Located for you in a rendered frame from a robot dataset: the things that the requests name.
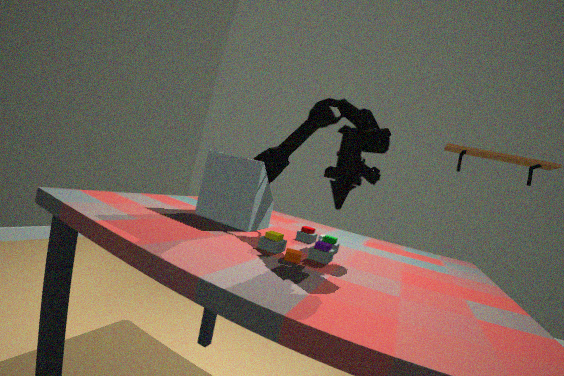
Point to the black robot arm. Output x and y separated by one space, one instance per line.
366 137

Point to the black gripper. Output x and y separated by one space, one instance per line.
342 173

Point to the red button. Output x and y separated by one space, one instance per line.
306 234

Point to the green button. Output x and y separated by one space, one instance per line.
331 240

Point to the orange block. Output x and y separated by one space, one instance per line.
293 255

